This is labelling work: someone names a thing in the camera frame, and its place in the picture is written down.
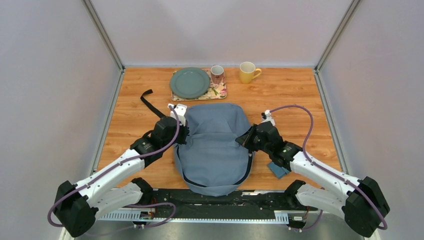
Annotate blue-grey fabric backpack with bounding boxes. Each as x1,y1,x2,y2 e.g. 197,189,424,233
172,103,254,197

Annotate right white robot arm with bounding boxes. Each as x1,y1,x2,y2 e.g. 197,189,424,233
235,122,390,238

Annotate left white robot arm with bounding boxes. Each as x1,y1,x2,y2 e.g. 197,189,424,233
47,113,189,237

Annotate small teal wallet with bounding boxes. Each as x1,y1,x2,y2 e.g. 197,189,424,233
267,162,290,179

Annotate floral serving tray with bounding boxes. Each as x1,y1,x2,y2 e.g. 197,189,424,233
171,68,228,102

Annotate green ceramic plate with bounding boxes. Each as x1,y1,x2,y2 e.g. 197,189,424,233
169,67,211,99

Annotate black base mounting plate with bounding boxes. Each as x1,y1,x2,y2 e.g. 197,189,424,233
143,188,315,221

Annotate yellow ceramic mug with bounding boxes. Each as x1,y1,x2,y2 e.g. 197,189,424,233
239,61,262,84

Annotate pink patterned mug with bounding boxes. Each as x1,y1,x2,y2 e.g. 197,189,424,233
210,65,225,85

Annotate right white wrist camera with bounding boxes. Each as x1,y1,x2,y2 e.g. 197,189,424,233
261,109,276,126

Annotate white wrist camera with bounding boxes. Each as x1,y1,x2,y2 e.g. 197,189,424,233
261,109,276,126
168,103,188,126

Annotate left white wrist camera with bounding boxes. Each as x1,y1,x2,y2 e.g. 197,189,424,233
168,103,188,126

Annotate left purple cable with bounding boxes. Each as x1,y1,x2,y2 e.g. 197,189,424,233
46,105,181,229

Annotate purple cable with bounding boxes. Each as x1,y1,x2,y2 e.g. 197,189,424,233
268,104,389,232
46,105,181,229

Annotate aluminium front frame rail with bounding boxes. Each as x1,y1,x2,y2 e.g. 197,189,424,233
59,187,380,240

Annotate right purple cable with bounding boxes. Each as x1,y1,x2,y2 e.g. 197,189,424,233
268,104,389,232

